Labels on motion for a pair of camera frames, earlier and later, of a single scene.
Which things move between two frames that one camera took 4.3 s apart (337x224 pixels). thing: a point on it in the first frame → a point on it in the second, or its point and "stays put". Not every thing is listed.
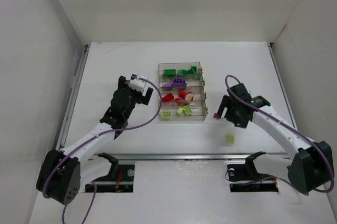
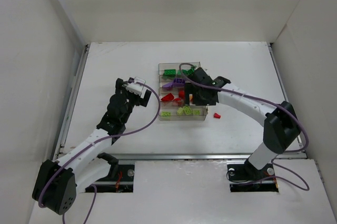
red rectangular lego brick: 169,97 stays put
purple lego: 168,85 stays put
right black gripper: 231,108 → 194,92
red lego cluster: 182,93 stays put
